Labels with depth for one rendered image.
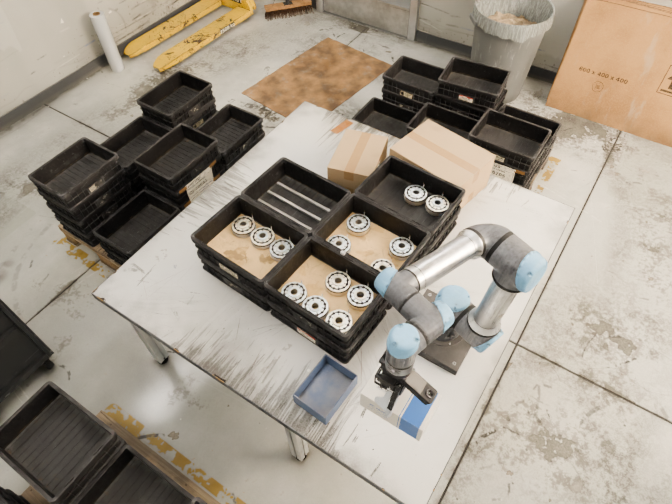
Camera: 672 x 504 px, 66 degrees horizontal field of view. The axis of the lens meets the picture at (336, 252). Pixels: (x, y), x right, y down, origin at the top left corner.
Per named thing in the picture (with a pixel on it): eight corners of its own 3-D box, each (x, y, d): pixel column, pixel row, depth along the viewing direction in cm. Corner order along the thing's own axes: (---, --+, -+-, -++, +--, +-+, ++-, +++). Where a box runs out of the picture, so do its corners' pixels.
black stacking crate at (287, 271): (389, 299, 204) (391, 283, 195) (346, 354, 190) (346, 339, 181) (311, 253, 219) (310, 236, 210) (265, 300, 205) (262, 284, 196)
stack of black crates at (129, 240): (155, 214, 324) (143, 188, 306) (190, 234, 314) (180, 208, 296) (106, 256, 304) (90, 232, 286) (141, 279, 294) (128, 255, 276)
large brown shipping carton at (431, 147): (486, 185, 257) (496, 155, 241) (451, 218, 244) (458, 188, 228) (423, 149, 275) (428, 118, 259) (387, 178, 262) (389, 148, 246)
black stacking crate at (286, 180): (351, 210, 234) (352, 192, 225) (311, 252, 219) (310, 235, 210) (285, 174, 249) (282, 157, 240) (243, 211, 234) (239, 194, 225)
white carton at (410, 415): (437, 407, 153) (442, 395, 146) (419, 441, 147) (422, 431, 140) (379, 373, 160) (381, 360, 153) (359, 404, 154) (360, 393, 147)
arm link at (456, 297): (446, 293, 201) (453, 275, 189) (472, 317, 195) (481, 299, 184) (425, 310, 196) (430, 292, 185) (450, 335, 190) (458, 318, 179)
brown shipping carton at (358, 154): (370, 200, 252) (371, 177, 240) (327, 190, 257) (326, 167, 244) (386, 160, 269) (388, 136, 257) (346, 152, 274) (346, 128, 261)
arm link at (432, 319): (428, 284, 132) (397, 307, 128) (460, 314, 127) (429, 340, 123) (423, 299, 138) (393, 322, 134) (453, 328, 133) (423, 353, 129)
